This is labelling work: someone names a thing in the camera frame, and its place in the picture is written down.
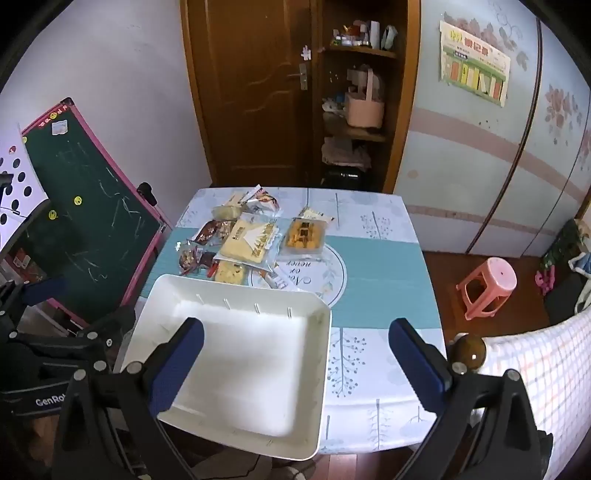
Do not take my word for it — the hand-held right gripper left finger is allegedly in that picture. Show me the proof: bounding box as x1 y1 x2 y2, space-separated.
52 316 205 480

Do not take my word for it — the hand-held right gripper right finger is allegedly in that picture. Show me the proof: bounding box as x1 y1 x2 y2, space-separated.
388 318 541 480

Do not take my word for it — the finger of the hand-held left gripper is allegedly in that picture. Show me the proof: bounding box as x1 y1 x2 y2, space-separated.
0 276 69 333
9 307 137 371

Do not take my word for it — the white plastic tray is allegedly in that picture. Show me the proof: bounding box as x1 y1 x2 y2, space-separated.
119 274 333 461

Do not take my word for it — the pale chips packet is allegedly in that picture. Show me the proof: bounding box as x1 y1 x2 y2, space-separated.
213 259 250 285

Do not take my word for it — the dark red nut packet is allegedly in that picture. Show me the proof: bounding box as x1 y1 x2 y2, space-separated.
193 218 234 244

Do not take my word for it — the large clear yellow snack bag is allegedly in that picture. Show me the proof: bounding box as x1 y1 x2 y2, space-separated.
217 213 283 266

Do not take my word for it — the orange cake packet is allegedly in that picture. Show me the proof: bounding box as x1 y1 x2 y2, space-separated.
279 217 328 257

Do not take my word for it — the brown round bedpost knob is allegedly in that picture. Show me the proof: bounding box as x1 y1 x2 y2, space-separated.
449 333 488 370

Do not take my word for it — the pink framed green chalkboard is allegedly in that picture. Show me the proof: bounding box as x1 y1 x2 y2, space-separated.
21 98 174 330

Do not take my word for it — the printed teal tablecloth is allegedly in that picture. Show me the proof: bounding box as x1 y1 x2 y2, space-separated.
113 187 448 455

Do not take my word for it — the clear mixed nut packet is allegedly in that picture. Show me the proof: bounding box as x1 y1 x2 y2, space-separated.
177 240 204 277

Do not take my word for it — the white board with black dots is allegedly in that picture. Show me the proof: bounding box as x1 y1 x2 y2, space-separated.
0 124 51 252

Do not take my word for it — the red ended dark packet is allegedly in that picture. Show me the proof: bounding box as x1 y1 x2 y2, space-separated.
196 249 222 278

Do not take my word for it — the pink plastic stool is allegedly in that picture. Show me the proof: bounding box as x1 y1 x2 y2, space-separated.
456 257 518 322

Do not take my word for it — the small white red packet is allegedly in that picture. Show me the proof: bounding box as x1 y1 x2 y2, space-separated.
259 270 291 291

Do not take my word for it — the checked bed sheet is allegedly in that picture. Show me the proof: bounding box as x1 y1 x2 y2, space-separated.
480 307 591 480

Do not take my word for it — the red and white flat box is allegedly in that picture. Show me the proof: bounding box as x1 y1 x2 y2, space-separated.
298 206 335 224

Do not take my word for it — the blue white garment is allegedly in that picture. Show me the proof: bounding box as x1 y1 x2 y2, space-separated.
568 251 591 315

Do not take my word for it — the white orange snack packet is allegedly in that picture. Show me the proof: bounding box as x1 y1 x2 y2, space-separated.
242 185 281 214

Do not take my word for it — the green bag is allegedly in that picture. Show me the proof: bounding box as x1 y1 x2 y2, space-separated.
540 219 587 278

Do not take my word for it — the floral sliding door wardrobe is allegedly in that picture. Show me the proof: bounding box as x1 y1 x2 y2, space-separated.
392 0 591 259

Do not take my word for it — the folded pale cloth stack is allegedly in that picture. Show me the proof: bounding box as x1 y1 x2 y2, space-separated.
322 137 372 168

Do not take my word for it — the cardboard box on shelf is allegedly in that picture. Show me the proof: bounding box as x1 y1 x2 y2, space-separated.
345 69 386 129

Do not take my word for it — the wooden door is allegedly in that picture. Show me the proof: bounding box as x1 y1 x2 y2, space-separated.
180 0 324 188

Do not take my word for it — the wooden shelf cabinet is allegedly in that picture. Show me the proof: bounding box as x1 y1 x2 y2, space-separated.
309 0 422 193

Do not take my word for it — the cluster of small bottles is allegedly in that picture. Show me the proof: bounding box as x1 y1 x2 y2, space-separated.
330 19 399 51

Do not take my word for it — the wall poster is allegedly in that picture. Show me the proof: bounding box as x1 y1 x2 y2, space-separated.
438 21 512 108

